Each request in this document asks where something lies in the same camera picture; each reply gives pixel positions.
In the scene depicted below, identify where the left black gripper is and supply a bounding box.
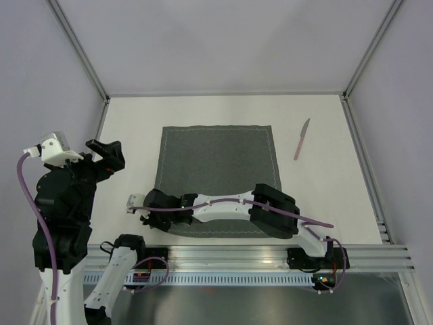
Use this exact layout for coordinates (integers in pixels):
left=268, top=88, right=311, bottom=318
left=45, top=137, right=125, bottom=219

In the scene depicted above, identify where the grey cloth napkin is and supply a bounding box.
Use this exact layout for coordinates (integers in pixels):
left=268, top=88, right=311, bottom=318
left=150, top=125, right=289, bottom=239

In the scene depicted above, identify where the pink handled knife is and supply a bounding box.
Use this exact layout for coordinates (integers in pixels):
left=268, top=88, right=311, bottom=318
left=294, top=118, right=310, bottom=160

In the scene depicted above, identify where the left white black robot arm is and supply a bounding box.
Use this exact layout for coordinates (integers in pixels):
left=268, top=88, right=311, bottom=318
left=32, top=137, right=147, bottom=324

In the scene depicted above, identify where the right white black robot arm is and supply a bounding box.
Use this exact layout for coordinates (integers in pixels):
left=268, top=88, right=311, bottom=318
left=127, top=183, right=350, bottom=273

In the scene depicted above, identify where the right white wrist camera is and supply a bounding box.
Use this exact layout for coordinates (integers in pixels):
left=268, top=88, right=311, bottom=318
left=126, top=194, right=149, bottom=219

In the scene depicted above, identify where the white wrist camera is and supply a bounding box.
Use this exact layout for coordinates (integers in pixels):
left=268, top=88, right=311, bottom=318
left=23, top=131, right=84, bottom=167
left=126, top=194, right=149, bottom=219

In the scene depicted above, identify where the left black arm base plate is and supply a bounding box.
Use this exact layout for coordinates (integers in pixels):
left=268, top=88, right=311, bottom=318
left=133, top=247, right=169, bottom=272

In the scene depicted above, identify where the aluminium front rail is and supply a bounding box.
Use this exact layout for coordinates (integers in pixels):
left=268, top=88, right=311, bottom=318
left=81, top=244, right=415, bottom=272

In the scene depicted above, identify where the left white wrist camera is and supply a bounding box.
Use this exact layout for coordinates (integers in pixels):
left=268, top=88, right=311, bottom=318
left=23, top=131, right=84, bottom=167

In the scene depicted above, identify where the white slotted cable duct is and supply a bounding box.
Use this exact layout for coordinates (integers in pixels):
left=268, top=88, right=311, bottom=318
left=124, top=272, right=313, bottom=286

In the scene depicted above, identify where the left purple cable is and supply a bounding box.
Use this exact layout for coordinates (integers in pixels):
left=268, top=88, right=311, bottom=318
left=17, top=152, right=59, bottom=325

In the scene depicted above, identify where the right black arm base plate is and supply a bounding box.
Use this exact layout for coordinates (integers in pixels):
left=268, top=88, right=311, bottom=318
left=286, top=247, right=344, bottom=272

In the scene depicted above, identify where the left aluminium frame post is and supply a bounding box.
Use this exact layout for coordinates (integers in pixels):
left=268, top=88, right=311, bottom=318
left=46, top=0, right=110, bottom=103

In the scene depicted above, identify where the aluminium frame post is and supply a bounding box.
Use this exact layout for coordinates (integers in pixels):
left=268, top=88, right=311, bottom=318
left=46, top=0, right=110, bottom=103
left=342, top=0, right=405, bottom=102

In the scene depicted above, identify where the right aluminium frame post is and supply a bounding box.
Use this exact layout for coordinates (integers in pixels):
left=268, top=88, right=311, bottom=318
left=342, top=0, right=405, bottom=102

